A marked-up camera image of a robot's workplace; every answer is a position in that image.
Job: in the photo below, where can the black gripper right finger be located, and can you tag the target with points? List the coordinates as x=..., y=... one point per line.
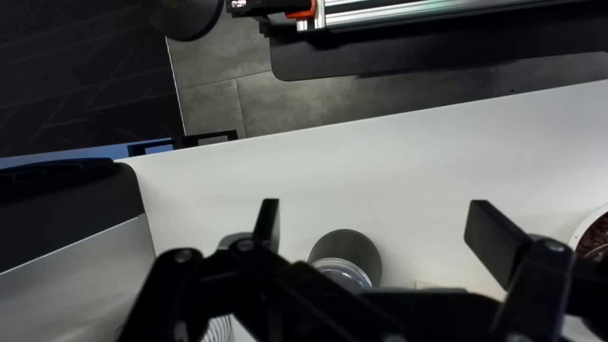
x=494, y=240

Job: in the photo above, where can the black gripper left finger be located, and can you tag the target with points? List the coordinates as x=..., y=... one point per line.
x=266, y=221

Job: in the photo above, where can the white bowl with coffee beans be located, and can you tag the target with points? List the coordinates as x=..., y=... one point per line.
x=572, y=238

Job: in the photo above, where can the black tumbler with metal rim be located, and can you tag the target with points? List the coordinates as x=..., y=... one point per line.
x=344, y=249

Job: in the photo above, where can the dark coffee beans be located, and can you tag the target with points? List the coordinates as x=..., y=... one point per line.
x=595, y=244

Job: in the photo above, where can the stack of paper cups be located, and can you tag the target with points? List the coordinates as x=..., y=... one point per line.
x=63, y=215

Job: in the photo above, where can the black cart base panel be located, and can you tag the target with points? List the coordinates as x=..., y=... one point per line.
x=411, y=54

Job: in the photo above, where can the orange red clip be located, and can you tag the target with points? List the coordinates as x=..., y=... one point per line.
x=304, y=10

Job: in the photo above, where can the grey round base part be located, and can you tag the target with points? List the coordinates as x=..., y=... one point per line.
x=183, y=19

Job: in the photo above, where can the aluminium frame rail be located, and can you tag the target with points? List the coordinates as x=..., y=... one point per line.
x=411, y=10

